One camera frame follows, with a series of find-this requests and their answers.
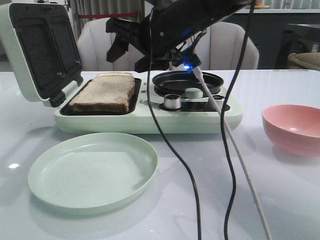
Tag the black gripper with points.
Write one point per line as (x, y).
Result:
(156, 37)

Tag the bread slice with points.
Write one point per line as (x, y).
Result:
(114, 74)
(110, 94)

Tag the green breakfast maker lid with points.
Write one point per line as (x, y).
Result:
(41, 48)

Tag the pink bowl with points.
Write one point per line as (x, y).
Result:
(293, 128)

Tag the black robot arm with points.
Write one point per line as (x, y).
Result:
(202, 13)

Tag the green breakfast maker base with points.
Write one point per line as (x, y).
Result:
(195, 116)

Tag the left grey upholstered chair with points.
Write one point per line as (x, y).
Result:
(93, 45)

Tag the grey upholstered chair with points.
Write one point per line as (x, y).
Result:
(93, 45)
(220, 47)

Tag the red barrier belt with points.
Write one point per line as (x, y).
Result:
(112, 15)

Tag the black round frying pan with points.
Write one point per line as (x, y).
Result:
(176, 82)

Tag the gripper circuit board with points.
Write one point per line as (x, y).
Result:
(187, 60)

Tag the left silver control knob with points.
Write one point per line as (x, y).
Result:
(172, 101)

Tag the silver control knob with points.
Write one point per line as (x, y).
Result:
(172, 101)
(218, 97)

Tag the right grey upholstered chair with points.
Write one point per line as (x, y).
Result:
(220, 47)

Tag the right silver control knob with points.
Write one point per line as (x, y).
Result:
(218, 97)

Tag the light green round plate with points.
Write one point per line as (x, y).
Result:
(93, 173)

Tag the fruit plate on counter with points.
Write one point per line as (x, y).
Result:
(261, 6)

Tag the beige cushion basket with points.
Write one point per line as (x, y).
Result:
(307, 60)

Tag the green round pan handle knob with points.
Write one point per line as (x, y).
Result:
(193, 93)

